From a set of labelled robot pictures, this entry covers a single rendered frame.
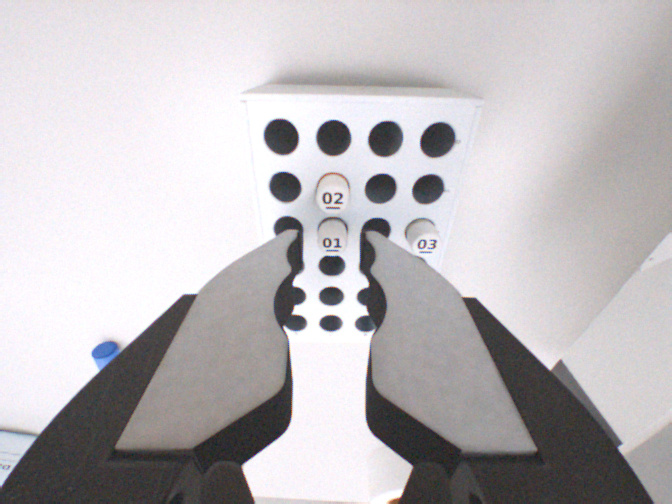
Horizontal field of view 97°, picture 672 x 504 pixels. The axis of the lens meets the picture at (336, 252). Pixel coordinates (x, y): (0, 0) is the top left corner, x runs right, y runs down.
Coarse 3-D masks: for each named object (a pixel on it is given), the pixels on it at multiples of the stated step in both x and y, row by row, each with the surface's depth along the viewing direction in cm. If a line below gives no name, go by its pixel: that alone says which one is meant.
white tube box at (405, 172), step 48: (240, 96) 10; (288, 96) 10; (336, 96) 10; (384, 96) 10; (432, 96) 10; (288, 144) 13; (336, 144) 13; (384, 144) 13; (432, 144) 13; (288, 192) 13; (384, 192) 13; (432, 192) 13; (336, 288) 17; (288, 336) 17; (336, 336) 17
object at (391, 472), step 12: (372, 456) 32; (384, 456) 31; (396, 456) 30; (372, 468) 31; (384, 468) 30; (396, 468) 29; (408, 468) 29; (372, 480) 30; (384, 480) 29; (396, 480) 28; (372, 492) 29; (384, 492) 28; (396, 492) 28
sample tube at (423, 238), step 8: (408, 224) 13; (416, 224) 13; (424, 224) 12; (432, 224) 13; (408, 232) 13; (416, 232) 12; (424, 232) 12; (432, 232) 12; (408, 240) 13; (416, 240) 12; (424, 240) 12; (432, 240) 12; (440, 240) 12; (416, 248) 12; (424, 248) 12; (432, 248) 12; (424, 256) 12
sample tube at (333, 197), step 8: (328, 176) 11; (336, 176) 11; (320, 184) 11; (328, 184) 11; (336, 184) 11; (344, 184) 11; (320, 192) 11; (328, 192) 11; (336, 192) 11; (344, 192) 11; (320, 200) 11; (328, 200) 11; (336, 200) 11; (344, 200) 11; (320, 208) 11; (328, 208) 11; (336, 208) 11; (344, 208) 11
